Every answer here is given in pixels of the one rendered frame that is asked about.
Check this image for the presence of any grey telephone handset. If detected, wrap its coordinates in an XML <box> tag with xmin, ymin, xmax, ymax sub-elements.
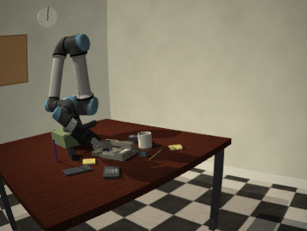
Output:
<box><xmin>103</xmin><ymin>139</ymin><xmax>135</xmax><ymax>148</ymax></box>

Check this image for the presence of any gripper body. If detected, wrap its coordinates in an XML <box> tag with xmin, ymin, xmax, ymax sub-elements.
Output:
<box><xmin>70</xmin><ymin>122</ymin><xmax>93</xmax><ymax>148</ymax></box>

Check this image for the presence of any white mug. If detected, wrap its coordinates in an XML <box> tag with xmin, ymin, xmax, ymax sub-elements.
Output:
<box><xmin>138</xmin><ymin>132</ymin><xmax>152</xmax><ymax>149</ymax></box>

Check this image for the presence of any yellow sticky note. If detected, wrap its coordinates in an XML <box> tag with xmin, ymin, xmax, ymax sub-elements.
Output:
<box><xmin>169</xmin><ymin>145</ymin><xmax>183</xmax><ymax>151</ymax></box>
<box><xmin>83</xmin><ymin>158</ymin><xmax>95</xmax><ymax>165</ymax></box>

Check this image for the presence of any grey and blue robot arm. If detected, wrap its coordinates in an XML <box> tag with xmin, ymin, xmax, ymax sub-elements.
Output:
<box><xmin>45</xmin><ymin>34</ymin><xmax>99</xmax><ymax>132</ymax></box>

